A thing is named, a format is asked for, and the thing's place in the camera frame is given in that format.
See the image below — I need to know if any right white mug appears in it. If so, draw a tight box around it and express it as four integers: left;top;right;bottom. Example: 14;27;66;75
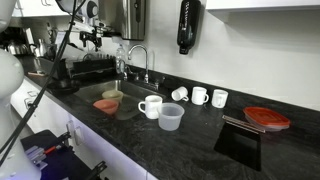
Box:
211;89;228;108

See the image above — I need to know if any black soap dispenser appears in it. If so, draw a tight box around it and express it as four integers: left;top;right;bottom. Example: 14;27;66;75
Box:
177;0;201;55

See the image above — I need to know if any middle white mug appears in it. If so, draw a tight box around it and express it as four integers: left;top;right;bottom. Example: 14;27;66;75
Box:
191;86;209;105

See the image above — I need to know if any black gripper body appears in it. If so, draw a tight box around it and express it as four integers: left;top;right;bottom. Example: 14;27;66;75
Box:
79;28;101;44

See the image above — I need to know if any white mug near sink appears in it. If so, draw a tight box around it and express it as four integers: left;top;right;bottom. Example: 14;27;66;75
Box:
138;95;163;119

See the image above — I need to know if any steel paper towel dispenser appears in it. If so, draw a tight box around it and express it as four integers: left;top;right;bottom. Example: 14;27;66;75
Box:
99;0;147;41

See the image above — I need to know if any black dish rack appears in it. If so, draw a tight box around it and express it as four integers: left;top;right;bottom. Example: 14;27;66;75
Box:
38;49;115;80

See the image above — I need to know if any black cart with tools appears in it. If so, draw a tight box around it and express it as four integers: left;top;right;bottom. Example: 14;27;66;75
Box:
22;130;107;180

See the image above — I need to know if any clear plastic bottle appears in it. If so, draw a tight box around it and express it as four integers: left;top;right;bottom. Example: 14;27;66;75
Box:
116;45;126;74

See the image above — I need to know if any tipped white mug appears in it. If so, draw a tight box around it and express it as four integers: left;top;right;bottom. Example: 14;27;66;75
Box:
171;86;189;101

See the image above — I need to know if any stainless steel sink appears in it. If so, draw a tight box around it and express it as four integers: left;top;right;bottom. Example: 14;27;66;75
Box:
75;80;166;120

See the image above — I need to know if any beige bowl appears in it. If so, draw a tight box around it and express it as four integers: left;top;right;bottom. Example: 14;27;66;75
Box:
102;90;123;102

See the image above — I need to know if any white upper cabinet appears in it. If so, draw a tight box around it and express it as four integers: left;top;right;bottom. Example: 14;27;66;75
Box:
205;0;320;23

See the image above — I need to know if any translucent plastic measuring cup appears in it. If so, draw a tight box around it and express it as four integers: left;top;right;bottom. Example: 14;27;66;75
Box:
157;103;185;131

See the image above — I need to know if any black cutting board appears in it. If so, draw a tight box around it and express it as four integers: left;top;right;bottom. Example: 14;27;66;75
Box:
214;115;264;171

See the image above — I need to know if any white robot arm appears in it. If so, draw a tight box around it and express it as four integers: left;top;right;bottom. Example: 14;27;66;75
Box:
55;0;105;51

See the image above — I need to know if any chrome sink faucet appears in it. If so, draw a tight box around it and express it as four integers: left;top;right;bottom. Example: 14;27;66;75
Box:
126;44;160;91

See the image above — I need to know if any pink bowl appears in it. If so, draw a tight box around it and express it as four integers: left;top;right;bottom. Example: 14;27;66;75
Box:
93;99;119;115

